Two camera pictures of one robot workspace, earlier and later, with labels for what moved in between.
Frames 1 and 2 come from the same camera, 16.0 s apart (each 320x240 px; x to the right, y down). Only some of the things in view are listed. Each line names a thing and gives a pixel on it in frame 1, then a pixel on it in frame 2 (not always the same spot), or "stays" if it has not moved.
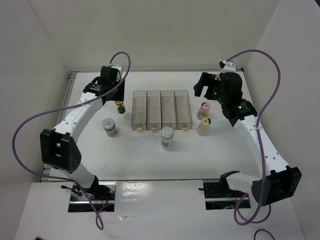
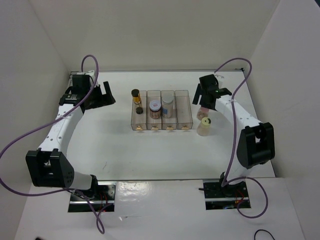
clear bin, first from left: (139, 111) stays
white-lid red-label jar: (109, 125) → (155, 107)
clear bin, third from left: (168, 109) stays
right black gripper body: (213, 92) → (202, 102)
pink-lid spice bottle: (203, 112) stays
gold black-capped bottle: (120, 106) → (135, 93)
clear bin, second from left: (153, 115) stays
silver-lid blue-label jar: (167, 138) → (167, 106)
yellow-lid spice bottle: (203, 129) stays
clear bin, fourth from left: (183, 111) stays
